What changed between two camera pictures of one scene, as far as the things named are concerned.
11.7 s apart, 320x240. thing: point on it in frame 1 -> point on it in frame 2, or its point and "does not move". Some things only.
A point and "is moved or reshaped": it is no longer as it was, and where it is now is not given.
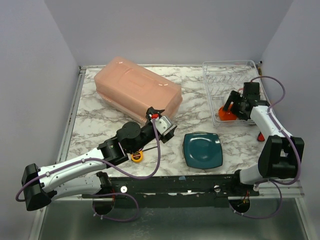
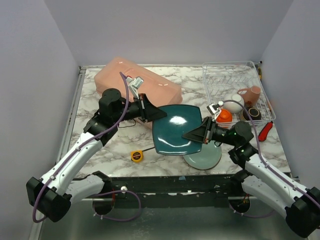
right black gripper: x=236 y=104 -> x=207 y=131
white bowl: x=225 y=97 is moved or reshaped
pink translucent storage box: x=130 y=88 does not move
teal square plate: x=202 y=150 -> x=169 y=130
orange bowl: x=226 y=115 is moved or reshaped
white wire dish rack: x=222 y=78 does not move
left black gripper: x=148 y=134 -> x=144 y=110
